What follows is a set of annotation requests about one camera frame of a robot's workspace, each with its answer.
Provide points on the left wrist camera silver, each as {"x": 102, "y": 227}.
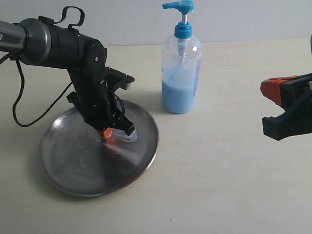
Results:
{"x": 116, "y": 79}

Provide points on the round metal plate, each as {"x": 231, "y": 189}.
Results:
{"x": 77, "y": 161}

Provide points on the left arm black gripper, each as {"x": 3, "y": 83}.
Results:
{"x": 99, "y": 107}

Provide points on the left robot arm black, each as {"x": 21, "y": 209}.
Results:
{"x": 40, "y": 42}

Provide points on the blue soap blob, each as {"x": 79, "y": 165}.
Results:
{"x": 121, "y": 135}

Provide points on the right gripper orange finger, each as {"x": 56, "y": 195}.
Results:
{"x": 285, "y": 91}
{"x": 295, "y": 121}

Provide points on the blue pump soap bottle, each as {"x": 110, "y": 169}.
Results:
{"x": 181, "y": 61}

